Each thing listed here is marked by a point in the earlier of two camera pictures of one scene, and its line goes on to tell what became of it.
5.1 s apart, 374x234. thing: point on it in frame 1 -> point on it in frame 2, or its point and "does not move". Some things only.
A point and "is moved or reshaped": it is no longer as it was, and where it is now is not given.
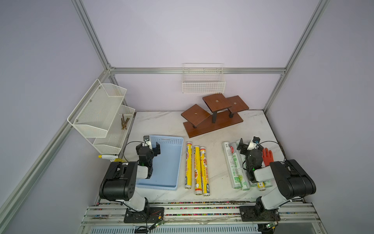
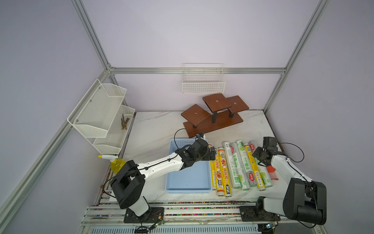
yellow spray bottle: (113, 158) does not move
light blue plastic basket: (167, 165) is moved or reshaped
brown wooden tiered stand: (198, 122) does not move
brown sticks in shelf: (123, 123) does not move
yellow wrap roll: (205, 172) -> (225, 174)
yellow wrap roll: (198, 182) -> (220, 190)
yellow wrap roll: (188, 174) -> (214, 171)
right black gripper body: (247, 166) -> (258, 153)
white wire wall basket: (200, 78) does not move
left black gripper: (156, 150) -> (207, 157)
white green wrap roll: (242, 174) does not move
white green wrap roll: (269, 184) is moved or reshaped
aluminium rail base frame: (201, 217) does not move
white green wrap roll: (232, 165) does not move
